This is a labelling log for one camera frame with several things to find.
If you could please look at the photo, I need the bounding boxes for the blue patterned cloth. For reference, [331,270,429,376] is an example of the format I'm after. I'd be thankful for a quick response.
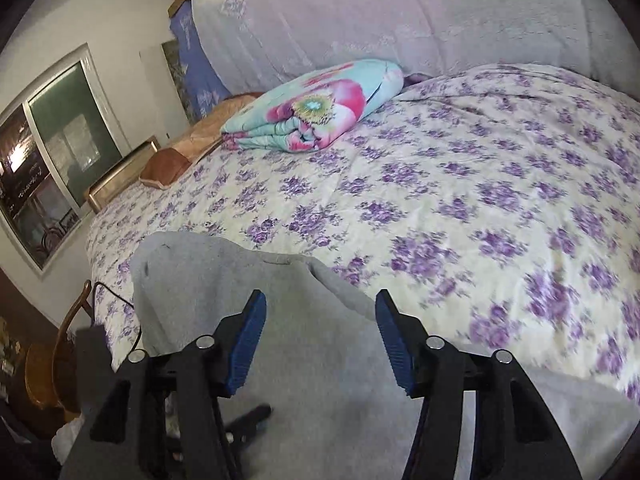
[170,0,231,120]

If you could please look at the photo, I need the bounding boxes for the folded floral turquoise pink blanket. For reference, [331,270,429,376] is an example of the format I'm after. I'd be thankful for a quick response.
[220,60,404,153]

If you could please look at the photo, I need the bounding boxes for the grey fleece pants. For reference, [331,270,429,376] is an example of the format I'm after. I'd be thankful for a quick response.
[131,233,639,479]

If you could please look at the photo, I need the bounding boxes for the brown orange pillow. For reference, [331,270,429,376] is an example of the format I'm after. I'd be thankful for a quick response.
[139,92,262,190]

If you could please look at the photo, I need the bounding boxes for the black cable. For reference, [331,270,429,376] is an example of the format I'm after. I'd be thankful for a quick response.
[89,280,144,361]

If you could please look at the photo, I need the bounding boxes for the wooden chair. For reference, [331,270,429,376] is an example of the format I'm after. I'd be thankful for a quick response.
[24,280,94,422]

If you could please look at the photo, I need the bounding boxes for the window with white frame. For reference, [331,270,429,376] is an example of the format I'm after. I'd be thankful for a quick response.
[1,44,131,275]

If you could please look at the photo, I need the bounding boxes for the lavender lace covered headboard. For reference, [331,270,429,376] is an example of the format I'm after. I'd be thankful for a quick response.
[192,0,639,96]

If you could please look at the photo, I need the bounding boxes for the purple floral bed sheet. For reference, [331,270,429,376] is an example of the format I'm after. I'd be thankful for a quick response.
[86,65,639,400]

